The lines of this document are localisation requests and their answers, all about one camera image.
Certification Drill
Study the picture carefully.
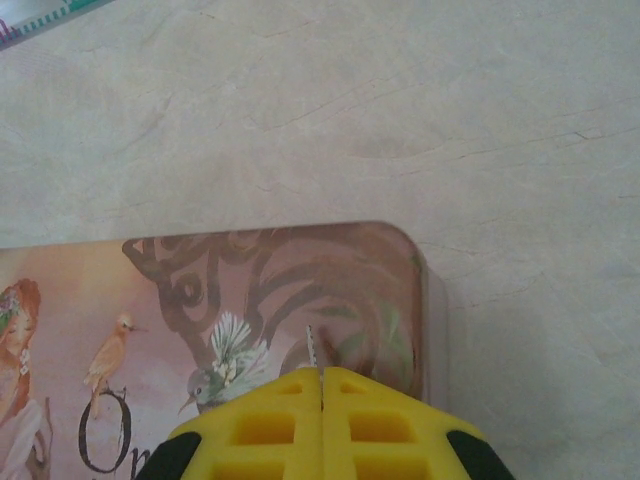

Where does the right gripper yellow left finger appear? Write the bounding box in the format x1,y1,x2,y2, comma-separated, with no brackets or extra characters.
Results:
168,367,322,480

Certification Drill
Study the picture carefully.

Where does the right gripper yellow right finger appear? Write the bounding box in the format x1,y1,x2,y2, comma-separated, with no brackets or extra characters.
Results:
319,366,487,480

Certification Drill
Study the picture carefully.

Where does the illustrated pink tin box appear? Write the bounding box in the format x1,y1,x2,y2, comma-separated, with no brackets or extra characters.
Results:
0,219,451,480

